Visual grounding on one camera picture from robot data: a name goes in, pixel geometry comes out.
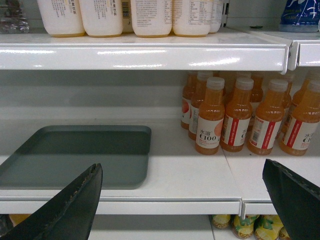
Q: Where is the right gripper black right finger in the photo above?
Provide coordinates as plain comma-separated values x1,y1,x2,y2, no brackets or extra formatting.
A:
262,158,320,240

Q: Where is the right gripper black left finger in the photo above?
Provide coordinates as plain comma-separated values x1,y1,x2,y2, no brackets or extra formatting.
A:
0,163,103,240

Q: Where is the silver grey metal tray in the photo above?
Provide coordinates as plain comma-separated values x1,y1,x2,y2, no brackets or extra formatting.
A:
0,125,152,190

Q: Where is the yellow lemon tea bottle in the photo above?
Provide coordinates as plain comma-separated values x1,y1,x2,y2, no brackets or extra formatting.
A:
231,214,260,240

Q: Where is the orange juice bottle far right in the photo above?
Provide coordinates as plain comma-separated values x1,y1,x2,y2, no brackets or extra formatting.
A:
279,80,320,156

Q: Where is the orange juice bottle red label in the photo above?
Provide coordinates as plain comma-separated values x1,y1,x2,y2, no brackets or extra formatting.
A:
220,77,254,153

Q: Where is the white middle store shelf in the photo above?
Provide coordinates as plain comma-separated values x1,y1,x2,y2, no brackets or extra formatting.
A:
0,119,320,216

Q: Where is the white store shelf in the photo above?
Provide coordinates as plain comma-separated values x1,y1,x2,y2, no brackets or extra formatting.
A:
0,27,320,73
0,119,320,216

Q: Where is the orange juice bottle front left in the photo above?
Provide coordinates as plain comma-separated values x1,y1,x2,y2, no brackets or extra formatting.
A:
195,77,225,155

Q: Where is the white upper store shelf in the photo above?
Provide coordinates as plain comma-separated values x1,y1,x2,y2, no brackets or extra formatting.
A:
0,27,320,73

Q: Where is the blue water bottle pack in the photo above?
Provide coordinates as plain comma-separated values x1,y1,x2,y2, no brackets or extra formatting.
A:
278,0,320,33

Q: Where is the white milk drink bottle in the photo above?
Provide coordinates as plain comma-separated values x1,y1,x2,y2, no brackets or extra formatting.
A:
79,0,123,38
37,0,85,38
172,0,214,38
130,0,173,38

